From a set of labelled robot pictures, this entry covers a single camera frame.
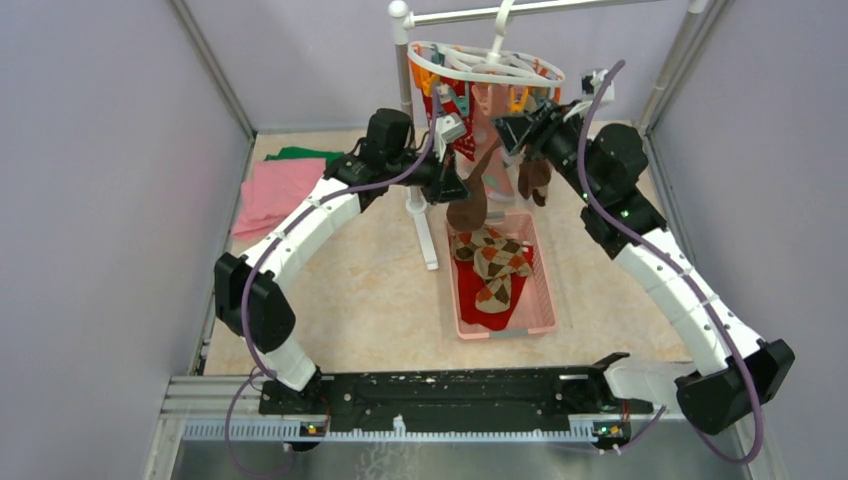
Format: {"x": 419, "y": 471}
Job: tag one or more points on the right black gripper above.
{"x": 548, "y": 120}

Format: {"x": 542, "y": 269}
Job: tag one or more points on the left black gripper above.
{"x": 445, "y": 185}

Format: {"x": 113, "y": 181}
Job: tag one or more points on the argyle beige sock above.
{"x": 496, "y": 265}
{"x": 464, "y": 244}

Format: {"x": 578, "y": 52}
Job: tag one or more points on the red santa sock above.
{"x": 516, "y": 291}
{"x": 469, "y": 284}

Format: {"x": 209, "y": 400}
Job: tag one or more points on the pink sock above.
{"x": 491, "y": 100}

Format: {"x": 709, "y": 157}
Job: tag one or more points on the red snowflake sock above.
{"x": 455, "y": 98}

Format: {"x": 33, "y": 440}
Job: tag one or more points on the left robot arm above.
{"x": 249, "y": 289}

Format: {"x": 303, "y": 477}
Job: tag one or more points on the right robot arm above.
{"x": 733, "y": 371}

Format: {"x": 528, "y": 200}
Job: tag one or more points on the white clip sock hanger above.
{"x": 493, "y": 65}

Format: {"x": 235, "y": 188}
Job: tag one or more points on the pink plastic basket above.
{"x": 535, "y": 311}

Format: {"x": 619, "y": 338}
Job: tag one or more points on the green folded cloth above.
{"x": 296, "y": 152}

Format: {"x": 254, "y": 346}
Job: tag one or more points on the pink folded cloth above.
{"x": 274, "y": 191}

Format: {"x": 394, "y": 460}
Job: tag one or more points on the metal drying rack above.
{"x": 697, "y": 23}

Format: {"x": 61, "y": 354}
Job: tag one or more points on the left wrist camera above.
{"x": 449, "y": 128}

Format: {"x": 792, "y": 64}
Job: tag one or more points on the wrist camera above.
{"x": 590, "y": 83}
{"x": 449, "y": 128}

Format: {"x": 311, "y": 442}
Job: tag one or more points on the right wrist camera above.
{"x": 590, "y": 83}

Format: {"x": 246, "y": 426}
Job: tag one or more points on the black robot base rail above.
{"x": 556, "y": 404}

